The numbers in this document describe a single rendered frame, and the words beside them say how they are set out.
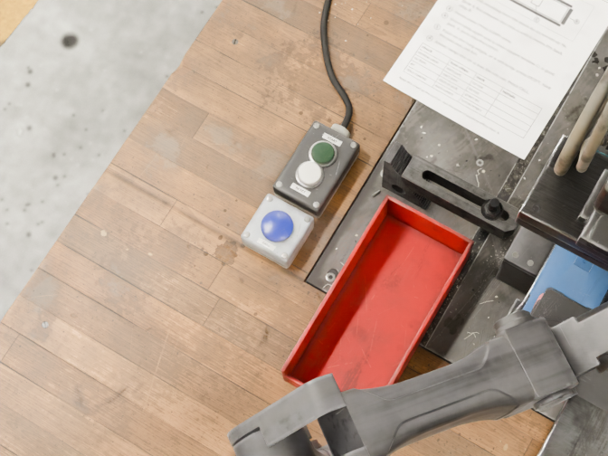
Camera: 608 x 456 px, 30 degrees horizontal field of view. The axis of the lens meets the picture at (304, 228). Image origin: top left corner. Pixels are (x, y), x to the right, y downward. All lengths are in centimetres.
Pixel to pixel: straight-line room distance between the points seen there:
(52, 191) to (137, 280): 107
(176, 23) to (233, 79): 109
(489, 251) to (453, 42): 29
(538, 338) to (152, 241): 58
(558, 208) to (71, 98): 155
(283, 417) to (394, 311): 49
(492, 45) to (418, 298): 36
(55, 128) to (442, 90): 123
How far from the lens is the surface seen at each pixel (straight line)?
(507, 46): 154
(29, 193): 250
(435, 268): 141
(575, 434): 137
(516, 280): 138
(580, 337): 108
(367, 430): 92
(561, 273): 133
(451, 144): 147
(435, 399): 96
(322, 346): 138
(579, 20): 157
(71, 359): 142
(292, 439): 96
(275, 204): 141
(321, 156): 142
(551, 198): 120
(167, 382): 139
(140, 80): 255
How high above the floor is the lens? 225
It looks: 71 degrees down
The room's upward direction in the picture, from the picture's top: 7 degrees counter-clockwise
